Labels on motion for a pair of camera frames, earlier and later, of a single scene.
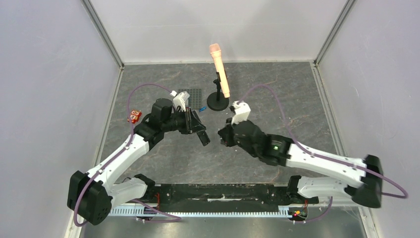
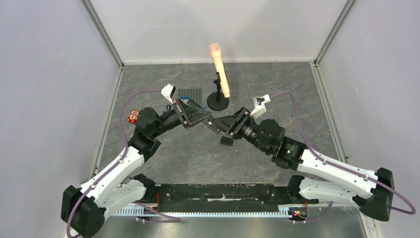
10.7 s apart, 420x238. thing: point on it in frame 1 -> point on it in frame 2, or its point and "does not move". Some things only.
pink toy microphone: (216, 51) does not move
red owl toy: (135, 115) does not move
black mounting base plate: (258, 194) does not move
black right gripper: (231, 134) -> (238, 122)
